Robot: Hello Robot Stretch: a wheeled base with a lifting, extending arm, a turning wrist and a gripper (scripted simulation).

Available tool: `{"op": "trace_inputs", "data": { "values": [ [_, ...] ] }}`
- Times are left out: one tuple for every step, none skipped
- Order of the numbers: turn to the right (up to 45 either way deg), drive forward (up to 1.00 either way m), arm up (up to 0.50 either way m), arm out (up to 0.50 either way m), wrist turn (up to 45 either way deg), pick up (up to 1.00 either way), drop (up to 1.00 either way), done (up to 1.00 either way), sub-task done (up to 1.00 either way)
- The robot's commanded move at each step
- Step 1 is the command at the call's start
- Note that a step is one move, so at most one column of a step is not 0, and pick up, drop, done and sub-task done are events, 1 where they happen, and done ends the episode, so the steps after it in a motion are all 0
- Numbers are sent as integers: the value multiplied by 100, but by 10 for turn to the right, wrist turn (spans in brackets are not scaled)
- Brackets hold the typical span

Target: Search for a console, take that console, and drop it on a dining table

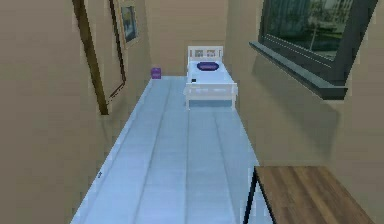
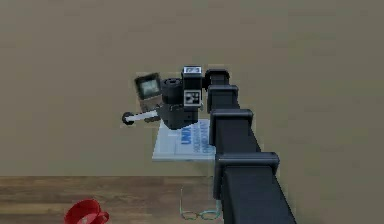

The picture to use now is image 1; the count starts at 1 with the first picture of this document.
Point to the brown wooden table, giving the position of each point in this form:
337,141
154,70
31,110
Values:
306,196

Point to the purple pillow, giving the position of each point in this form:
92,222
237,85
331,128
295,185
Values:
207,66

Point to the dark framed window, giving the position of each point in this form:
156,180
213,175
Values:
310,36

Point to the white bed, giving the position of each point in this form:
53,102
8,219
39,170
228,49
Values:
210,85

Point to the brown framed room door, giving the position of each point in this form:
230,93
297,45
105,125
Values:
100,53

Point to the gold framed wall picture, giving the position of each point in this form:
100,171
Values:
129,22

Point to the purple bin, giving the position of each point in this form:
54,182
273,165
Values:
156,73

